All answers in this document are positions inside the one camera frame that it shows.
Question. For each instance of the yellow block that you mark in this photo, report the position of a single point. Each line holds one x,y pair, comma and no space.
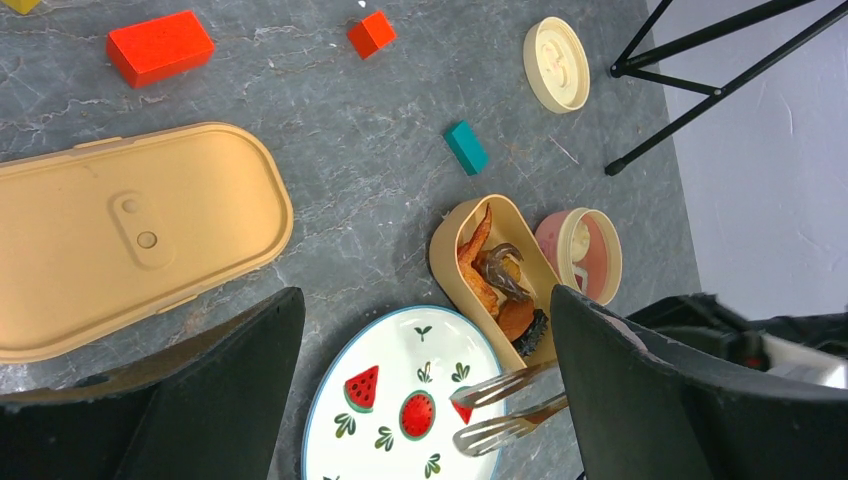
22,7

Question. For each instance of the large red block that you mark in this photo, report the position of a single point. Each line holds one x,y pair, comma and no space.
157,49

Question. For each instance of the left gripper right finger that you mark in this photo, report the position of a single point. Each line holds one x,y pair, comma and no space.
645,406

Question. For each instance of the white patterned plate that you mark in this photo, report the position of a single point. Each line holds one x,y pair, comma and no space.
383,409

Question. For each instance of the fried chicken nugget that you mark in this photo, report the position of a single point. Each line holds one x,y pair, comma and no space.
515,317

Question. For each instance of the white steamed bun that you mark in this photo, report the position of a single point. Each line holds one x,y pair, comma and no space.
580,244

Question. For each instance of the black sea cucumber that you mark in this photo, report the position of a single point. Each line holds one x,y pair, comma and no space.
526,344

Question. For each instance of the teal block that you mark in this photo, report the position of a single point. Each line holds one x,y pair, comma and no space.
467,148

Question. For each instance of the cream round lid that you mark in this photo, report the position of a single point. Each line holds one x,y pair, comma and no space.
556,66

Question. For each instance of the sushi piece red centre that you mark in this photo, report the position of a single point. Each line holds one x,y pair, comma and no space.
581,277

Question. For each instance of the tan oblong lunch box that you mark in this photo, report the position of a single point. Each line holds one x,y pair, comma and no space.
508,225

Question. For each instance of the small red cube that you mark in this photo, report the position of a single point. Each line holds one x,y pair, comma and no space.
371,34

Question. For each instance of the pink round bowl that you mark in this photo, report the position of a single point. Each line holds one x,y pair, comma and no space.
604,260

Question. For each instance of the tan oblong box lid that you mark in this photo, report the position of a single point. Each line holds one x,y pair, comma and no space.
104,234

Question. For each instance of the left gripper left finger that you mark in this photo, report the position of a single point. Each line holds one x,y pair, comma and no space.
209,407

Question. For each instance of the black music stand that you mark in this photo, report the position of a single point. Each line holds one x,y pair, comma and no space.
756,90

